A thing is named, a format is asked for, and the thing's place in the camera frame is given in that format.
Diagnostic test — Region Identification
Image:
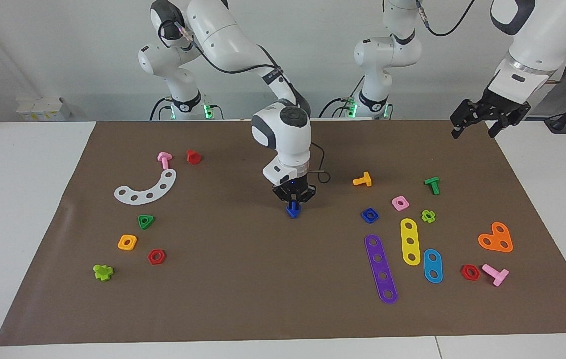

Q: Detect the yellow three-hole plastic strip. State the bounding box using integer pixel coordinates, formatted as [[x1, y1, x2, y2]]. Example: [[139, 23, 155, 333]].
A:
[[400, 218, 421, 266]]

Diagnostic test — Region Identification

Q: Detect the white curved five-hole plate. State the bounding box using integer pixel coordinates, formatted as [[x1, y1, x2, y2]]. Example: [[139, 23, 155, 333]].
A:
[[114, 169, 177, 205]]

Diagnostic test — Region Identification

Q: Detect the black base cable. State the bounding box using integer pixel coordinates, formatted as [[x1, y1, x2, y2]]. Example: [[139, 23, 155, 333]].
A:
[[318, 96, 358, 119], [150, 96, 172, 121]]

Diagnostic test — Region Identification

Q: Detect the brown table mat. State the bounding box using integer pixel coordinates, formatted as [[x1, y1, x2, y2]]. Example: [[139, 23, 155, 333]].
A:
[[0, 120, 566, 346]]

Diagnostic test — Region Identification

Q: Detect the blue two-hole plastic strip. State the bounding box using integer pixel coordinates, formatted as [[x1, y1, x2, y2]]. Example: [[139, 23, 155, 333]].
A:
[[423, 248, 444, 284]]

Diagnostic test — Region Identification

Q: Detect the purple four-hole plastic strip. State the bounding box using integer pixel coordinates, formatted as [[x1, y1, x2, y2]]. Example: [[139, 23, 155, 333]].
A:
[[364, 234, 398, 304]]

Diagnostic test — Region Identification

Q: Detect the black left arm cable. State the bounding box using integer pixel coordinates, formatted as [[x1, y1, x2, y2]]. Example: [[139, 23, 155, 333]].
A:
[[415, 0, 477, 37]]

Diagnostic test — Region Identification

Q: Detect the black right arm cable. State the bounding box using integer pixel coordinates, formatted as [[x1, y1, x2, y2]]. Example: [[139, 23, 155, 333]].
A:
[[158, 20, 332, 184]]

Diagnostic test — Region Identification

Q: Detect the white cardboard box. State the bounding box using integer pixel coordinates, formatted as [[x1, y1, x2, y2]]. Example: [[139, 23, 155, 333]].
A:
[[16, 97, 72, 122]]

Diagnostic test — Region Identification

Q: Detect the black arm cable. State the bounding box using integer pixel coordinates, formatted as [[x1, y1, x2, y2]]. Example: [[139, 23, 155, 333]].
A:
[[158, 20, 332, 184], [415, 0, 477, 37]]

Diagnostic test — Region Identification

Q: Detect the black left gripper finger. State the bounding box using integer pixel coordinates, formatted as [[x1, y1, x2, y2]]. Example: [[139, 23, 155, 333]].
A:
[[450, 112, 474, 139], [487, 115, 513, 139]]

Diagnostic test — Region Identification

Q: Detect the orange angled plastic plate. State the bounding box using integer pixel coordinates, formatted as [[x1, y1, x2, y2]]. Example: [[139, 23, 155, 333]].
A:
[[478, 222, 514, 253]]

